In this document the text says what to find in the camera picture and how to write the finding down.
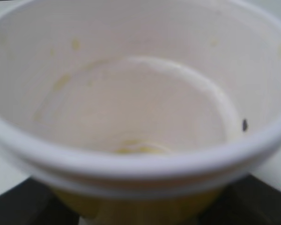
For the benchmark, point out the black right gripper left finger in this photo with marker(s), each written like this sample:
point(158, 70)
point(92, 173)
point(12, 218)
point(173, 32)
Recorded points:
point(31, 203)

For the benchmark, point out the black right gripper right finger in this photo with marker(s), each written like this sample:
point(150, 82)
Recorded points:
point(246, 202)

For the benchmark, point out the yellow paper cup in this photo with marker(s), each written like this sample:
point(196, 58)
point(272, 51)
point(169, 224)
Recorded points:
point(139, 112)

